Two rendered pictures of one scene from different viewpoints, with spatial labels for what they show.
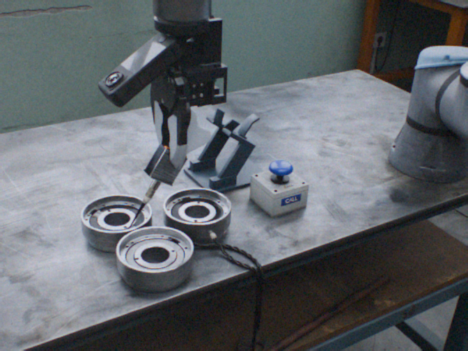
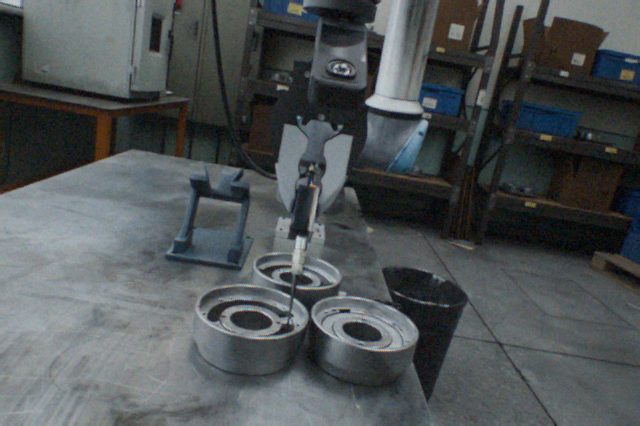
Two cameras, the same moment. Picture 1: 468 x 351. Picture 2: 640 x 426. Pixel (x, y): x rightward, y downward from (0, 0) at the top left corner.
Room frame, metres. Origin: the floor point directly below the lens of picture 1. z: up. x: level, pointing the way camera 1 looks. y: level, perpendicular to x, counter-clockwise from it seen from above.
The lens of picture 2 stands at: (0.51, 0.51, 1.05)
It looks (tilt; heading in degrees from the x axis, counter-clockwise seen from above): 15 degrees down; 300
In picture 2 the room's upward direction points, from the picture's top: 11 degrees clockwise
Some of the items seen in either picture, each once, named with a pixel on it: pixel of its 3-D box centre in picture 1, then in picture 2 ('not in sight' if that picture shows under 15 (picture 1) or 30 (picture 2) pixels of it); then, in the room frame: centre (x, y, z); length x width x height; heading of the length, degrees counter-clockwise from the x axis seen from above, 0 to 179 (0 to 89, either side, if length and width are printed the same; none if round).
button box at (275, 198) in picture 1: (281, 189); (299, 239); (0.87, -0.08, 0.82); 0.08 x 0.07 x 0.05; 123
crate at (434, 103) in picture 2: not in sight; (424, 97); (2.01, -3.47, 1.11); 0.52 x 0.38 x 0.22; 33
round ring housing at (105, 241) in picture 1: (117, 223); (250, 327); (0.75, 0.17, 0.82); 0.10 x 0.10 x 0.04
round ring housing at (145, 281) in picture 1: (155, 260); (360, 339); (0.67, 0.10, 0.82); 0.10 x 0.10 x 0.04
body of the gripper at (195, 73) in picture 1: (186, 62); (329, 66); (0.78, 0.07, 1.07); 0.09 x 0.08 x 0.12; 123
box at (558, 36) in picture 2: not in sight; (557, 48); (1.19, -3.99, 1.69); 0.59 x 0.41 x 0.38; 38
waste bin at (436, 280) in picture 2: not in sight; (407, 336); (0.98, -1.13, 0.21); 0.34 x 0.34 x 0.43
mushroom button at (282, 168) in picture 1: (280, 177); not in sight; (0.87, -0.08, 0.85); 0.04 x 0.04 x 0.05
